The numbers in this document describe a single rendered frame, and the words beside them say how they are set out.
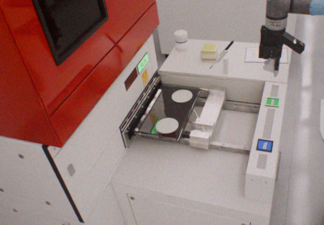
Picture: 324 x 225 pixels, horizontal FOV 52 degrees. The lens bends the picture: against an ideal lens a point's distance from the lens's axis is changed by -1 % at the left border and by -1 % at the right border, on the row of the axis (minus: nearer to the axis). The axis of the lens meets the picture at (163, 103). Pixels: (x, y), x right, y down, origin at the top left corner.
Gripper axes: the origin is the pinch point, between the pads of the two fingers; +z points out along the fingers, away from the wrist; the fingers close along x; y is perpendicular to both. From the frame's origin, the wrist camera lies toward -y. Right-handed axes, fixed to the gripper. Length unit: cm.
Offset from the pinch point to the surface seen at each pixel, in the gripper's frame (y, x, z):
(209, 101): 29.5, -5.6, 22.7
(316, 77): -29, -166, 111
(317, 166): -31, -57, 111
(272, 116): -0.2, 8.1, 15.1
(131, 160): 54, 33, 29
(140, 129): 53, 22, 21
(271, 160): -2.2, 32.2, 14.7
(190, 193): 25, 43, 29
